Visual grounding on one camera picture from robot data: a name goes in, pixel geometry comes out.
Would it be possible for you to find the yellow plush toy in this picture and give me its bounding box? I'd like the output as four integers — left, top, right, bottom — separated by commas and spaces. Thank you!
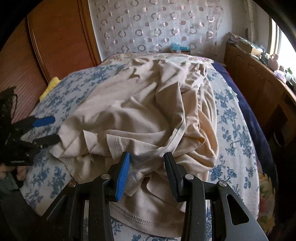
39, 76, 61, 101

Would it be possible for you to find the long wooden sideboard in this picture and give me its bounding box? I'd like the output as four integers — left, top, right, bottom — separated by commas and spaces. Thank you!
223, 41, 296, 149

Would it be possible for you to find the person's left hand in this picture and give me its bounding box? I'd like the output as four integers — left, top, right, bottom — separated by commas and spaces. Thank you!
0, 164, 27, 181

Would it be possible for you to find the sheer circle-patterned curtain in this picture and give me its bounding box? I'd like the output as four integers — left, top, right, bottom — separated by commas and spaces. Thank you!
88, 0, 224, 59

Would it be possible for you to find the beige printed t-shirt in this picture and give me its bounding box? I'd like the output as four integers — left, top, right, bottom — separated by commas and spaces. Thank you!
51, 56, 219, 237

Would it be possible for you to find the dark blue blanket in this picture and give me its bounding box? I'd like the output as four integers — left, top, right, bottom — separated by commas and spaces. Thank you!
212, 61, 276, 179

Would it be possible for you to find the window with wooden frame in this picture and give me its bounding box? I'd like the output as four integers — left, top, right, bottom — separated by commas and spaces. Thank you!
269, 18, 295, 76

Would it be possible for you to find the teal item in box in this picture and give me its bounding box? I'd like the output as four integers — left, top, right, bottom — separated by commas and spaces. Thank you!
170, 43, 191, 55

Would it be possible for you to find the cardboard box on sideboard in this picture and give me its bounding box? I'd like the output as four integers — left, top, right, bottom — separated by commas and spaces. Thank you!
235, 40, 261, 56

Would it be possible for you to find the wooden sliding wardrobe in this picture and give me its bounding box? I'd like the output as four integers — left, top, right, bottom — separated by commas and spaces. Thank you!
1, 1, 101, 121

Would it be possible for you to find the pink ceramic figurine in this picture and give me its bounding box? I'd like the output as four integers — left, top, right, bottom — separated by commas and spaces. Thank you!
268, 54, 279, 71

